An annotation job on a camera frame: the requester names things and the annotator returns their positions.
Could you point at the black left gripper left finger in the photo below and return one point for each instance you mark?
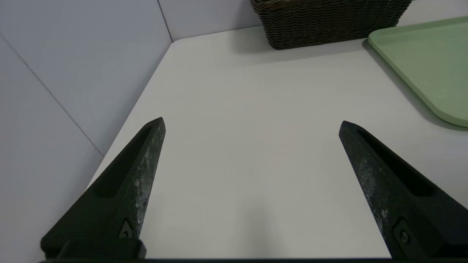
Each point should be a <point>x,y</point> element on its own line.
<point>124,197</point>

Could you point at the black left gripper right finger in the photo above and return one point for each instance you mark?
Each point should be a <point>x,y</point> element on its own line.
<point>406,208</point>

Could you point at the light green plastic tray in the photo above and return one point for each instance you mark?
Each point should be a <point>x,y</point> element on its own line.
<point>431,62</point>

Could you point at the dark brown wicker basket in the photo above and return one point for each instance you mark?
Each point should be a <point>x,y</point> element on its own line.
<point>329,22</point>

